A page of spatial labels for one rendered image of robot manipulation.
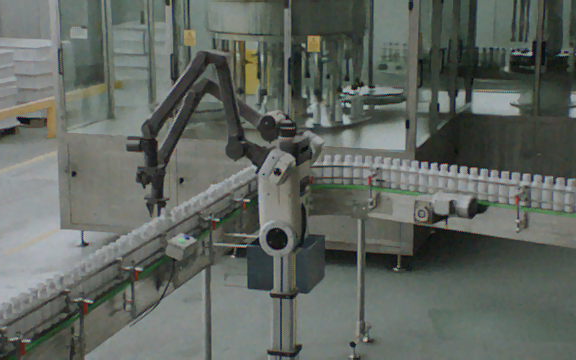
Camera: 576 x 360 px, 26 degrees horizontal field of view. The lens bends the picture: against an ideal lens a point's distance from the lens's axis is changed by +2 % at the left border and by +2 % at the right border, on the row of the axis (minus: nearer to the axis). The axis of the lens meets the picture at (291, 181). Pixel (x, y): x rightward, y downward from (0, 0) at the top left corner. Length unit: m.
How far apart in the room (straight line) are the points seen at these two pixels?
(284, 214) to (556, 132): 5.69
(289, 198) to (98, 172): 4.66
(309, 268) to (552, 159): 4.93
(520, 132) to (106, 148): 3.48
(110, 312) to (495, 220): 2.46
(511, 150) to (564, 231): 4.04
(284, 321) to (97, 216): 4.56
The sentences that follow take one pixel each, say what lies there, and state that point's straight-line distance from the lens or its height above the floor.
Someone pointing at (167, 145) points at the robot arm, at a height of 1.50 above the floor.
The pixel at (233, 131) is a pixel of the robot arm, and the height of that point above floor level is 1.65.
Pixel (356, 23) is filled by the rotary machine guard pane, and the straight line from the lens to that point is 8.64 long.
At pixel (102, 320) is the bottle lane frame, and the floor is 0.91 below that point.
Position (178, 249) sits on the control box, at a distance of 5.26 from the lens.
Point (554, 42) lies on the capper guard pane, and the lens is 10.34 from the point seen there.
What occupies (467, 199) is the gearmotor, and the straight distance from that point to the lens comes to 6.55.
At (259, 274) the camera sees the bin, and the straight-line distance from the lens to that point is 5.86.
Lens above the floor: 2.42
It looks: 12 degrees down
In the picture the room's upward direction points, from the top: straight up
